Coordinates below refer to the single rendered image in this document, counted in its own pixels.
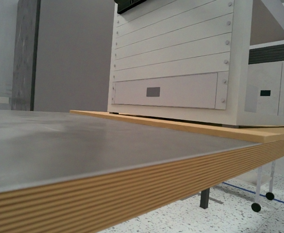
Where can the white rack cabinet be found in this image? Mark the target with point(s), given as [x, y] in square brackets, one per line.
[188, 59]

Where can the tan wooden board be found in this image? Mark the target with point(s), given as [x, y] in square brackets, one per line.
[248, 133]

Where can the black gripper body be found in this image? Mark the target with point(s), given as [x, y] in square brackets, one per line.
[119, 2]

